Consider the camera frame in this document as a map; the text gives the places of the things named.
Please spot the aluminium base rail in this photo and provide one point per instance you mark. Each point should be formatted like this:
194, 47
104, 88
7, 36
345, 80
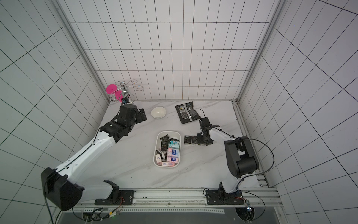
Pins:
181, 200

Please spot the pink blue tissue pack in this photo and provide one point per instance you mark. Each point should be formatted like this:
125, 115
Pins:
173, 152

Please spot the pink cup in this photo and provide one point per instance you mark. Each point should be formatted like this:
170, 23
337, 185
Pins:
115, 92

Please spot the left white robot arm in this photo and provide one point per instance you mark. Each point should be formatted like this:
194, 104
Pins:
61, 185

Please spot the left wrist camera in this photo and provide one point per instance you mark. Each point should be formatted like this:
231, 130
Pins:
126, 100

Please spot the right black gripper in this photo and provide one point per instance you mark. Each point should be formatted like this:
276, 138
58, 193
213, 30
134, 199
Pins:
201, 139

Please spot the teal tissue pack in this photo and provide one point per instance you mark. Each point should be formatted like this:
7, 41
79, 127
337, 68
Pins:
174, 144

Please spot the black tissue pack in box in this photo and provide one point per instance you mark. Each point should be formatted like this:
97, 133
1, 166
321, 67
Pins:
164, 142

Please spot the white bowl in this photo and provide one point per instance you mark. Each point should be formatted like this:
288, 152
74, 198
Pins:
158, 112

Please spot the white storage box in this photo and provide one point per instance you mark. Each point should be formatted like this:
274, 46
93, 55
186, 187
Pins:
160, 158

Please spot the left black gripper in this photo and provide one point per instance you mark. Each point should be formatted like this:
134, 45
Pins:
138, 115

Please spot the black Face tissue pack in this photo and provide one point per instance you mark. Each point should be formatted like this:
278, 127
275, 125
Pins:
187, 140

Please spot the black tissue multipack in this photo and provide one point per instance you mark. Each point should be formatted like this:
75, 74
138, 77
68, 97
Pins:
187, 113

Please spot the chrome cup stand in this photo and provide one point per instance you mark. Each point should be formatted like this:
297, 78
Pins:
131, 87

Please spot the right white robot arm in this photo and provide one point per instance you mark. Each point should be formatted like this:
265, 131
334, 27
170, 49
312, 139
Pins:
242, 161

